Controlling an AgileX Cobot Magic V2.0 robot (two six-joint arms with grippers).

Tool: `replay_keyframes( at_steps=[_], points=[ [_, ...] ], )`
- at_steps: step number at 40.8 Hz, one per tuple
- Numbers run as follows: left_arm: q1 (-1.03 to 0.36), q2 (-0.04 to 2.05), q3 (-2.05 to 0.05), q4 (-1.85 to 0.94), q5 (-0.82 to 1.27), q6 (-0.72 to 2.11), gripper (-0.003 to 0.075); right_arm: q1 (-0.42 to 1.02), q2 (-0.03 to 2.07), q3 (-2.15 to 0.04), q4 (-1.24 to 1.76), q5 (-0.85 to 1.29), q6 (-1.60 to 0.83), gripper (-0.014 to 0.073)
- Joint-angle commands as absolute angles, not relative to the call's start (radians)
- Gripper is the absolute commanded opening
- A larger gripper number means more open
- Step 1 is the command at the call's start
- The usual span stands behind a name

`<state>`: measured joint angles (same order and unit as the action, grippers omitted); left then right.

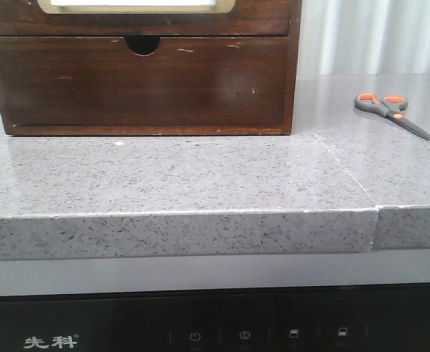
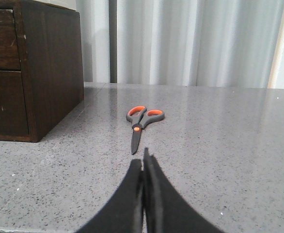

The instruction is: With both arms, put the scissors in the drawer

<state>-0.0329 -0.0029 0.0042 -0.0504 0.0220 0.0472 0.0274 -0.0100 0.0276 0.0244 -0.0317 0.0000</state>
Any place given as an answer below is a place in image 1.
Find dark wooden drawer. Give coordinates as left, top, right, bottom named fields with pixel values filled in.
left=0, top=37, right=288, bottom=126

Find grey orange scissors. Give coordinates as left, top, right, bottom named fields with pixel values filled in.
left=354, top=93, right=430, bottom=141

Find dark wooden drawer cabinet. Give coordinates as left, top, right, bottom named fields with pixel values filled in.
left=0, top=1, right=302, bottom=136

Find black appliance control panel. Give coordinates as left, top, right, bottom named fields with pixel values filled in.
left=0, top=284, right=430, bottom=351

